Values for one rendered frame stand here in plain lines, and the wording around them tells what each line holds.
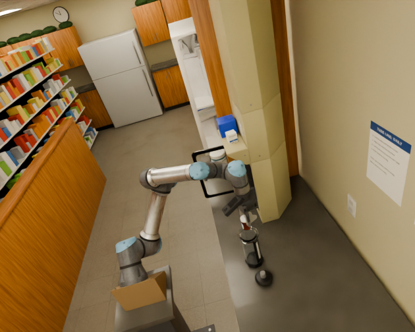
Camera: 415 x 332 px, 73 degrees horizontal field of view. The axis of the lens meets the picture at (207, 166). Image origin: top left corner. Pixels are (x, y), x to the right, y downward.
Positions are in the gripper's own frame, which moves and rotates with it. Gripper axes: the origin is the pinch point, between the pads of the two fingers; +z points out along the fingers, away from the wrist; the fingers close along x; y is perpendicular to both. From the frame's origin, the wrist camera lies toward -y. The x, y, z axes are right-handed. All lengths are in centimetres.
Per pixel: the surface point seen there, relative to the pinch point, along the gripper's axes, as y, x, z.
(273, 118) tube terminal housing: 37, 23, -36
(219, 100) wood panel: 23, 59, -42
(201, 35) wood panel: 22, 59, -80
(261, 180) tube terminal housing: 22.6, 20.5, -2.8
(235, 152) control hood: 12.2, 23.6, -25.4
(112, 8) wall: 37, 592, -98
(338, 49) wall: 58, 0, -67
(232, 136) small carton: 15.7, 32.1, -30.5
